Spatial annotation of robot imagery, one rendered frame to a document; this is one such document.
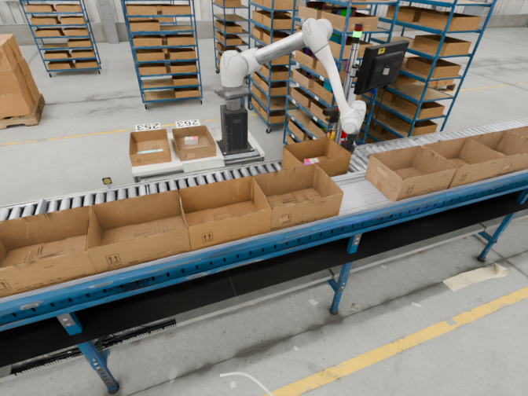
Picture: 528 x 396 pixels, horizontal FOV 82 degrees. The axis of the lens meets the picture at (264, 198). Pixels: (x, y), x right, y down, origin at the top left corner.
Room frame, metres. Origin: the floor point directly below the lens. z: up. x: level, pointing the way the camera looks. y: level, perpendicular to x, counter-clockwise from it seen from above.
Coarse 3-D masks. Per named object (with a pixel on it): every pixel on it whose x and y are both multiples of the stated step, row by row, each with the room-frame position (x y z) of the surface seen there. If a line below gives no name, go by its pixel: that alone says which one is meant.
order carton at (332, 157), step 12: (300, 144) 2.02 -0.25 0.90; (312, 144) 2.07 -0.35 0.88; (324, 144) 2.12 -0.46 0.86; (336, 144) 2.03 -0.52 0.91; (288, 156) 1.87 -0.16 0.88; (300, 156) 2.03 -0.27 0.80; (312, 156) 2.08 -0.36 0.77; (324, 156) 2.11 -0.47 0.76; (336, 156) 2.00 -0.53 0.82; (348, 156) 1.86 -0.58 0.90; (288, 168) 1.86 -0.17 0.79; (324, 168) 1.77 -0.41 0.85; (336, 168) 1.82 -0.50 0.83
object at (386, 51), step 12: (372, 48) 2.11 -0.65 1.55; (384, 48) 2.18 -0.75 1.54; (396, 48) 2.29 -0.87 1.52; (372, 60) 2.11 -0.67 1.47; (384, 60) 2.18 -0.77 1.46; (396, 60) 2.29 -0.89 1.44; (360, 72) 2.11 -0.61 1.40; (372, 72) 2.12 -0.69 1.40; (396, 72) 2.34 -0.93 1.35; (360, 84) 2.10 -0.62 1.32; (372, 84) 2.15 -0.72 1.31; (384, 84) 2.26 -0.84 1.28; (372, 120) 2.12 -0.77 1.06
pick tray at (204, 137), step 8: (176, 128) 2.33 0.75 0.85; (184, 128) 2.35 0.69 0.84; (192, 128) 2.38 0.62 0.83; (200, 128) 2.40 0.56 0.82; (176, 136) 2.32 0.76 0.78; (184, 136) 2.35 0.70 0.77; (192, 136) 2.37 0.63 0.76; (200, 136) 2.38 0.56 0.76; (208, 136) 2.31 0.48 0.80; (176, 144) 2.06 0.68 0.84; (184, 144) 2.23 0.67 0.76; (200, 144) 2.24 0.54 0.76; (208, 144) 2.24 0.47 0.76; (184, 152) 1.98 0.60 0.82; (192, 152) 2.00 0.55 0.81; (200, 152) 2.02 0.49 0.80; (208, 152) 2.04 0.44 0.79; (216, 152) 2.07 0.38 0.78; (184, 160) 1.97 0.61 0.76
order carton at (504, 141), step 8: (472, 136) 1.96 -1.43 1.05; (480, 136) 1.99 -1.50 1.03; (488, 136) 2.02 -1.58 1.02; (496, 136) 2.05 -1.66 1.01; (504, 136) 2.07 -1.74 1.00; (512, 136) 2.03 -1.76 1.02; (520, 136) 1.99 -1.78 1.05; (488, 144) 2.04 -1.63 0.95; (496, 144) 2.07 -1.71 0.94; (504, 144) 2.05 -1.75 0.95; (512, 144) 2.00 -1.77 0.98; (520, 144) 1.96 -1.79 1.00; (504, 152) 2.02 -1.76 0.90; (512, 152) 1.98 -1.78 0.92; (520, 152) 1.93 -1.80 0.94; (504, 160) 1.67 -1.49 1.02; (512, 160) 1.70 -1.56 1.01; (520, 160) 1.73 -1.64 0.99; (504, 168) 1.69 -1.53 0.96; (512, 168) 1.72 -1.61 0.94; (520, 168) 1.75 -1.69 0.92; (496, 176) 1.68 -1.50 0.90
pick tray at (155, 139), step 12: (132, 132) 2.22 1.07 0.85; (144, 132) 2.26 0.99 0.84; (156, 132) 2.29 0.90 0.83; (132, 144) 2.15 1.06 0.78; (144, 144) 2.20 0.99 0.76; (156, 144) 2.21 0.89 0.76; (168, 144) 2.05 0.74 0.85; (132, 156) 1.87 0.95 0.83; (144, 156) 1.89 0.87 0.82; (156, 156) 1.92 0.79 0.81; (168, 156) 1.95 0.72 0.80
